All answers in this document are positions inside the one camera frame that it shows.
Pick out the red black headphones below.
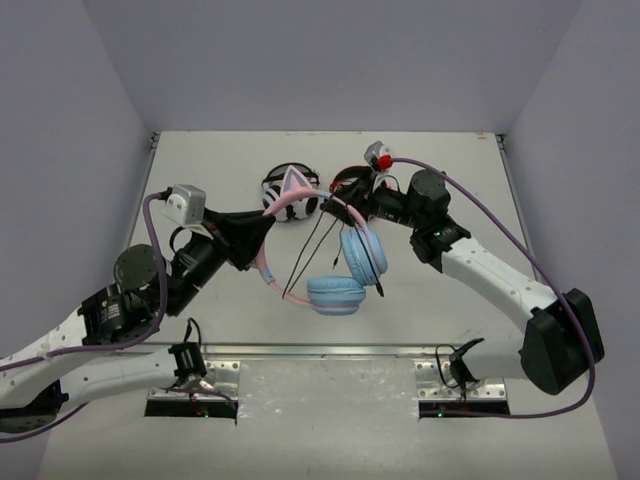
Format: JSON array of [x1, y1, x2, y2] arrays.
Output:
[[329, 165, 374, 200]]

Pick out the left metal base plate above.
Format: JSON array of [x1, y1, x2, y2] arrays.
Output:
[[147, 360, 241, 401]]

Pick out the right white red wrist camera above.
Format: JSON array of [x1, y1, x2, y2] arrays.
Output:
[[364, 141, 393, 189]]

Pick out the pink blue cat-ear headphones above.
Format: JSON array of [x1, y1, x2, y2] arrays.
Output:
[[254, 167, 389, 317]]

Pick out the white black headphones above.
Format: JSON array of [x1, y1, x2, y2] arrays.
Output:
[[260, 160, 324, 223]]

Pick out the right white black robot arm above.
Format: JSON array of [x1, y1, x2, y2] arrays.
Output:
[[325, 166, 605, 395]]

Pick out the metal table edge rail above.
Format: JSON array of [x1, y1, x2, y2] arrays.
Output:
[[124, 342, 526, 358]]

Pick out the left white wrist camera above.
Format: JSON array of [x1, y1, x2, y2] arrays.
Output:
[[162, 184, 206, 234]]

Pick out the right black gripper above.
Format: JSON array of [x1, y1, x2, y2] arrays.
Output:
[[322, 168, 424, 230]]

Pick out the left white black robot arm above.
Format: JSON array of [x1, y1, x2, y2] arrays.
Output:
[[1, 211, 275, 442]]

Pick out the metal base plate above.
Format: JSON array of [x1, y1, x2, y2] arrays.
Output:
[[147, 360, 241, 401], [414, 358, 507, 402]]

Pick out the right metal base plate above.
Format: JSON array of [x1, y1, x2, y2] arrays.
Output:
[[414, 358, 507, 402]]

